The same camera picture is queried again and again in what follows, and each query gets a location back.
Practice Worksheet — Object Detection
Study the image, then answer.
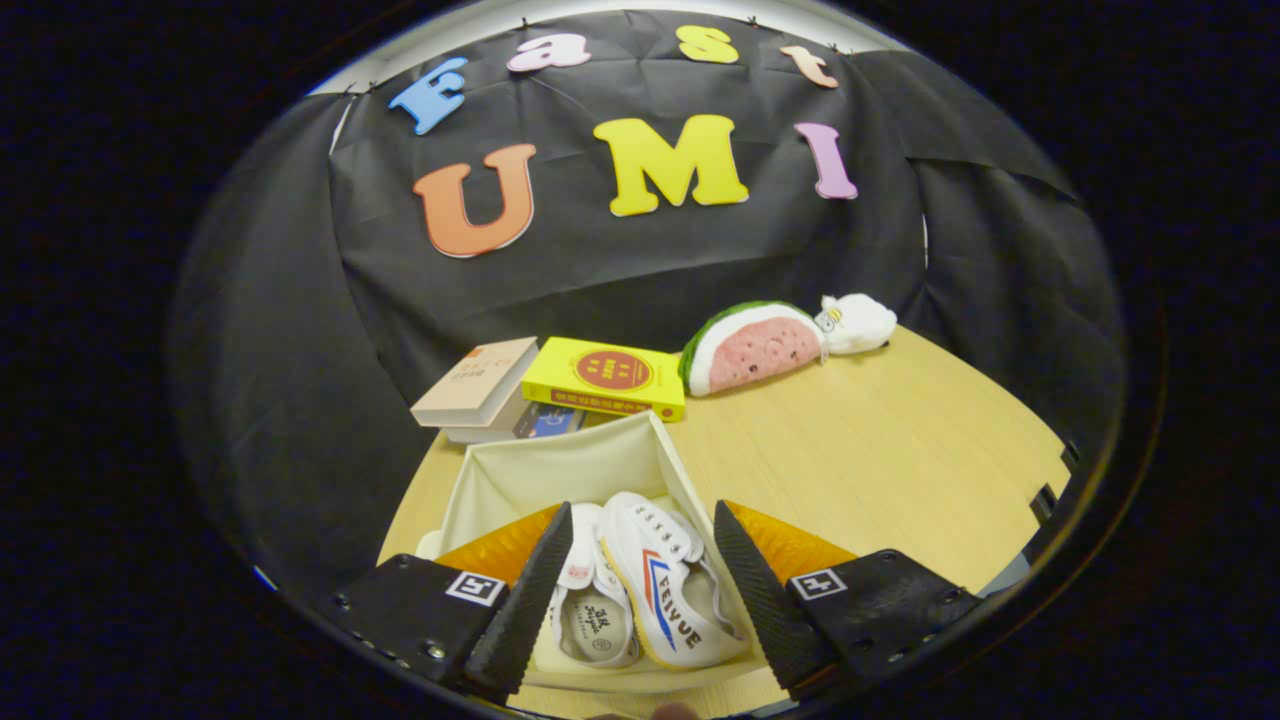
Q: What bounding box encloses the yellow book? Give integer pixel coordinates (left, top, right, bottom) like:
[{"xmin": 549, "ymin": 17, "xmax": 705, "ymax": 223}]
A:
[{"xmin": 520, "ymin": 337, "xmax": 687, "ymax": 424}]

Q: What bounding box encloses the white canvas shoe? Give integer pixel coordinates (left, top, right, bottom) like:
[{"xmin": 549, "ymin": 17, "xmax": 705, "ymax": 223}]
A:
[
  {"xmin": 550, "ymin": 503, "xmax": 641, "ymax": 669},
  {"xmin": 598, "ymin": 491, "xmax": 752, "ymax": 671}
]

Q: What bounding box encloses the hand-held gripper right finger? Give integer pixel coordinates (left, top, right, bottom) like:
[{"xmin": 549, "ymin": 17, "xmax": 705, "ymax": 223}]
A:
[{"xmin": 713, "ymin": 500, "xmax": 986, "ymax": 701}]

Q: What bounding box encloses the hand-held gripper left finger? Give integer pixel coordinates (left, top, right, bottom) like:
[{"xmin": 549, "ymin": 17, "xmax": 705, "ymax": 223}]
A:
[{"xmin": 325, "ymin": 502, "xmax": 574, "ymax": 704}]

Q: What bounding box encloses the tan cover book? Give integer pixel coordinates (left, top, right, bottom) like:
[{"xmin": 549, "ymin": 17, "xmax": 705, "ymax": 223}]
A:
[{"xmin": 410, "ymin": 337, "xmax": 541, "ymax": 430}]

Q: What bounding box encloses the white plush toy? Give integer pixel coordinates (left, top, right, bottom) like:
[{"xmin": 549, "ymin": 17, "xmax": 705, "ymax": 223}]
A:
[{"xmin": 815, "ymin": 293, "xmax": 898, "ymax": 356}]

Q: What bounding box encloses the beige fabric storage box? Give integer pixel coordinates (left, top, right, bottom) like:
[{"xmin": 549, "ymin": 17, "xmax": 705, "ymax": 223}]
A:
[{"xmin": 415, "ymin": 410, "xmax": 763, "ymax": 696}]

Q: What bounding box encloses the blue cover book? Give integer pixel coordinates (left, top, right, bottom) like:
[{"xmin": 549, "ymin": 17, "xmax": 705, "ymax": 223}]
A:
[{"xmin": 445, "ymin": 400, "xmax": 587, "ymax": 445}]

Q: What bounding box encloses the watermelon slice plush toy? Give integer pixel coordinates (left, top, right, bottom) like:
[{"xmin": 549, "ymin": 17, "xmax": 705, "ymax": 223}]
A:
[{"xmin": 678, "ymin": 301, "xmax": 827, "ymax": 398}]

